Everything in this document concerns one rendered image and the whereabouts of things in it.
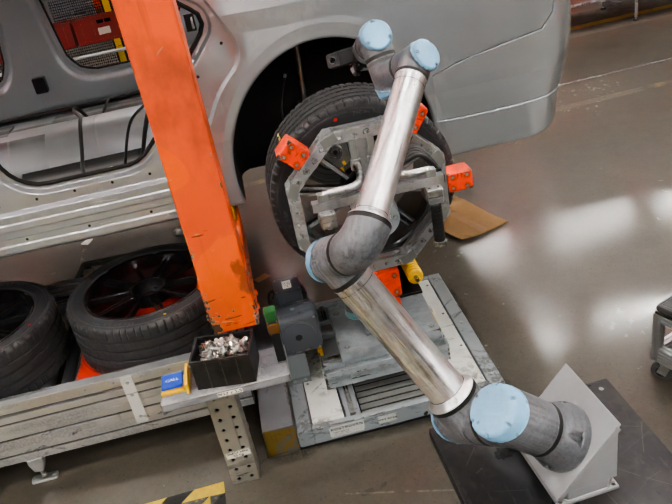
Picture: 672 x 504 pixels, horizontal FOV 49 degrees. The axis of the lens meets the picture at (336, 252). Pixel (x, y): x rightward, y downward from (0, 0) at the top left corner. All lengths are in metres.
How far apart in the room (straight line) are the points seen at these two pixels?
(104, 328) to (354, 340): 0.95
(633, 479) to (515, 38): 1.63
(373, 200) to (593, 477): 0.94
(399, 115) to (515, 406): 0.79
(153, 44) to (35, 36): 2.42
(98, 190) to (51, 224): 0.22
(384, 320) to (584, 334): 1.43
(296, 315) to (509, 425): 1.12
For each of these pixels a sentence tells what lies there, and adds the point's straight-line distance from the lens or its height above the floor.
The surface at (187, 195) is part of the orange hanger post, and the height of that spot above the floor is 1.05.
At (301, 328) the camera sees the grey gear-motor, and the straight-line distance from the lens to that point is 2.78.
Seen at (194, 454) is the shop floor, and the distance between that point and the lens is 2.94.
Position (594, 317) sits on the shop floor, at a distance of 3.30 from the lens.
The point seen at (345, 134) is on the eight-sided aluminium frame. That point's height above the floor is 1.11.
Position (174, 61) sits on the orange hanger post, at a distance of 2.20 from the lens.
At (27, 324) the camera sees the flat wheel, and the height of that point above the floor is 0.50.
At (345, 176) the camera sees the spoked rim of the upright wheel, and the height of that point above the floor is 0.92.
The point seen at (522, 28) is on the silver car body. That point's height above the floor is 1.19.
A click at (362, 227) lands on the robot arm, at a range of 1.76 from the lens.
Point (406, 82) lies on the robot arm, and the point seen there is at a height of 1.35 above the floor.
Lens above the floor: 1.94
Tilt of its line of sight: 29 degrees down
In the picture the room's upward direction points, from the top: 11 degrees counter-clockwise
